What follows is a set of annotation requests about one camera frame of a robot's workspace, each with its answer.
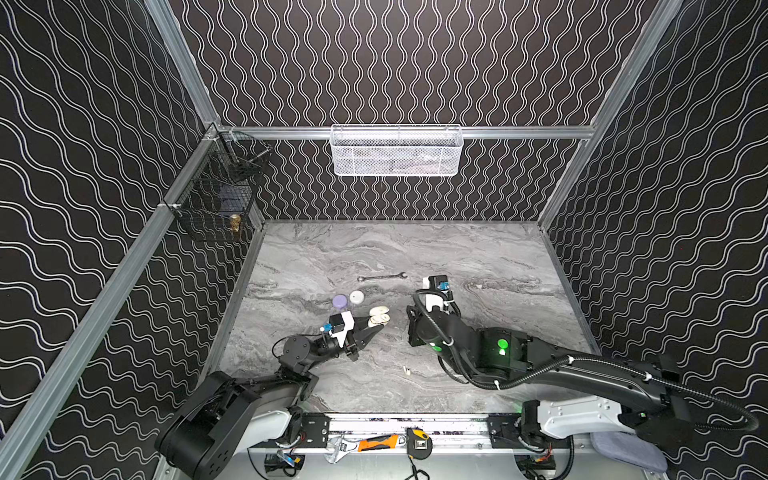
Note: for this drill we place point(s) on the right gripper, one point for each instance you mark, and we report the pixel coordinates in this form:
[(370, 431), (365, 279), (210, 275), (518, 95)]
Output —
[(421, 319)]

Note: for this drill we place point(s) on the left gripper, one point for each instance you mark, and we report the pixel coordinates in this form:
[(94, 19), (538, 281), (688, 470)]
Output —
[(352, 339)]

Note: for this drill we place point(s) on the purple earbud charging case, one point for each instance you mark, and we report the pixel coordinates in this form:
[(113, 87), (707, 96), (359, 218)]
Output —
[(340, 301)]

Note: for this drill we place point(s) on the white earbud charging case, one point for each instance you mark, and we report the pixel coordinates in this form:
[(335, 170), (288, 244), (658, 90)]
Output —
[(356, 297)]

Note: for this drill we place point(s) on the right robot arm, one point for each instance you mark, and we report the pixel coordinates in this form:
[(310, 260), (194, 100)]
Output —
[(643, 399)]

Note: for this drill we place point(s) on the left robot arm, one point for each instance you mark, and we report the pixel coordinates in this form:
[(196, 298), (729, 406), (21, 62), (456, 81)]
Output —
[(225, 416)]

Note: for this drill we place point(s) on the silver combination wrench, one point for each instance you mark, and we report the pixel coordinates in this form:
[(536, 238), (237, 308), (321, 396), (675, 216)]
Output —
[(400, 275)]

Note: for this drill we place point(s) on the orange adjustable wrench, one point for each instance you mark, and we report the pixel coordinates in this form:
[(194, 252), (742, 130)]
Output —
[(339, 447)]

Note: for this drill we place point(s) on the black yellow tape measure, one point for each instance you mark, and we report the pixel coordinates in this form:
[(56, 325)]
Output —
[(419, 445)]

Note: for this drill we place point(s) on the brass padlock in basket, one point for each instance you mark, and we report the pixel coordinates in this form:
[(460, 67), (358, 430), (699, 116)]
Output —
[(235, 223)]

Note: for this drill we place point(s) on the grey cloth pad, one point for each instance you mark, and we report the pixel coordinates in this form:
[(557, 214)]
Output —
[(629, 449)]

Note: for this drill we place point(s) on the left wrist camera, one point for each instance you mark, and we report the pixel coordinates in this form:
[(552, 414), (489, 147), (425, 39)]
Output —
[(338, 326)]

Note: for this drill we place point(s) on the white wire mesh basket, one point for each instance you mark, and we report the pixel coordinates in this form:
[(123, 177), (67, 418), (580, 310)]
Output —
[(389, 150)]

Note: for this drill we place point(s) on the black wire basket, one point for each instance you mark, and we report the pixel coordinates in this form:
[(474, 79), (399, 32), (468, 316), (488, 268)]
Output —
[(226, 183)]

